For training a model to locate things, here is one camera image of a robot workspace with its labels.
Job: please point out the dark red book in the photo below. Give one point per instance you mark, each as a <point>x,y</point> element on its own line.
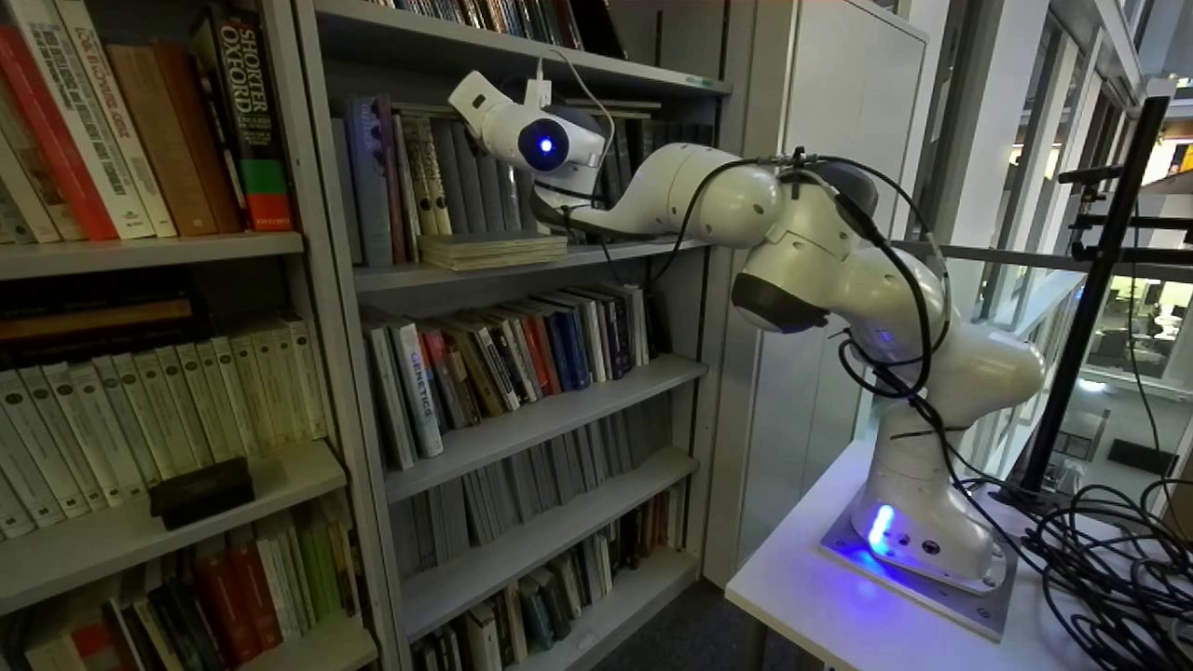
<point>440,376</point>

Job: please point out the orange red book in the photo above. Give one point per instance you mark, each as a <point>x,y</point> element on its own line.
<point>538,355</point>

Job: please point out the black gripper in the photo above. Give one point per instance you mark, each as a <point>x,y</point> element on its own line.
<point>528,177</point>

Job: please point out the green and brown journals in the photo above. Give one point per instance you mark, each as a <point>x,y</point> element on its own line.
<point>451,10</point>

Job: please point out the small black box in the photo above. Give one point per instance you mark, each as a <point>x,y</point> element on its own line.
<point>199,491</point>

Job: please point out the mixed paperbacks row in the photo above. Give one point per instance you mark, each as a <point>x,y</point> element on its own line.
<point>559,599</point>

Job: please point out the blue grey hardcover book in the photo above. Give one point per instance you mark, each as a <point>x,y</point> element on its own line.
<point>370,189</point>

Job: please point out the cream Machine Intelligence book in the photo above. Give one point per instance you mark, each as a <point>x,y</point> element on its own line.
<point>435,179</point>
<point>416,179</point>

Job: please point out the grey bound volumes row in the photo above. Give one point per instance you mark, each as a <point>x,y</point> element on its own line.
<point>545,471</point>

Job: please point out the dark hardcover book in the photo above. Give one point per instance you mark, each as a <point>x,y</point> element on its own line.
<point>696,133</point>
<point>615,156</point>
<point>651,135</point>

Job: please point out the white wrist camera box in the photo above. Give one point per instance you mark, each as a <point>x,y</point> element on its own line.
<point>483,99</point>

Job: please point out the blue thin journals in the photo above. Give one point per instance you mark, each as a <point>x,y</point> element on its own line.
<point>543,17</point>

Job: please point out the white book black lettering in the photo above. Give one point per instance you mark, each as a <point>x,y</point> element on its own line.
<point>92,135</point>
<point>124,135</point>

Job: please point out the orange thin journals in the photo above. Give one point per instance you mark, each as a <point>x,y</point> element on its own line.
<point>493,14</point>

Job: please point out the red hardcover book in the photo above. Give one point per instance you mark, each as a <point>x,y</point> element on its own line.
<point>43,162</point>

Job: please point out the colourful books row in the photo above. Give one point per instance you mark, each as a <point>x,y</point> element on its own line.
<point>237,608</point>

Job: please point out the white table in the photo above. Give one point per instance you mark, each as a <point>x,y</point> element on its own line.
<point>794,599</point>

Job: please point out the slim white book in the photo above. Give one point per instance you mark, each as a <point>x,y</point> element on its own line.
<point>593,340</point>

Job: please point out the large black book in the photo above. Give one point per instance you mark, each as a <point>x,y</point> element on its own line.
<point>599,23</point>

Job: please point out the white Dissected Brain book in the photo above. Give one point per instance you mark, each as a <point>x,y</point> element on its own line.
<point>509,360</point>

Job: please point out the white hardcover book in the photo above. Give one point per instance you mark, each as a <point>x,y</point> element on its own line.
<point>634,325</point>

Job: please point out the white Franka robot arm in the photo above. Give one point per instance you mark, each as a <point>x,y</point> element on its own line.
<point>880,301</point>

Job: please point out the black stand pole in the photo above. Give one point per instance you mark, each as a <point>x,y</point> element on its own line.
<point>1082,312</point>

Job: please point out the pale flat book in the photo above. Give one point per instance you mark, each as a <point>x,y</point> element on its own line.
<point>629,115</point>

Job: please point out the dark flat book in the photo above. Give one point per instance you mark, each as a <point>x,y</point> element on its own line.
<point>86,321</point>

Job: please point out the black book green red base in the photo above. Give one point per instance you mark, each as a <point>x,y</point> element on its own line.
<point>243,115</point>

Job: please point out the white paperback book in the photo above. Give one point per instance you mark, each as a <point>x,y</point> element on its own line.
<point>53,444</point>
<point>224,402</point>
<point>311,386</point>
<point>25,461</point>
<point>255,396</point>
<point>186,408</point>
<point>86,434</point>
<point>283,394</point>
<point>154,415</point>
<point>122,432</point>

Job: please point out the brown hardcover book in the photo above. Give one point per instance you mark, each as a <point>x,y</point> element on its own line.
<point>199,150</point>
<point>160,150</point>

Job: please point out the glass window wall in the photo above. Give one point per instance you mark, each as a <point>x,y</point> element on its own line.
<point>993,78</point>

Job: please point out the white book blue lettering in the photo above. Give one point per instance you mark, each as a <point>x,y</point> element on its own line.
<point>419,394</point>

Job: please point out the cream paper journal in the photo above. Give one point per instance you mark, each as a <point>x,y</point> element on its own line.
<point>491,249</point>

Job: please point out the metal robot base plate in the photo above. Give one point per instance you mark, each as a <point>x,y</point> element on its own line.
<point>954,603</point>

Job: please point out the grey metal bookshelf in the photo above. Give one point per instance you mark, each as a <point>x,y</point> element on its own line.
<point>150,254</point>
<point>534,427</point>

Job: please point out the tall white book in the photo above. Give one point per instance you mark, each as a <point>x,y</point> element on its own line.
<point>394,403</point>

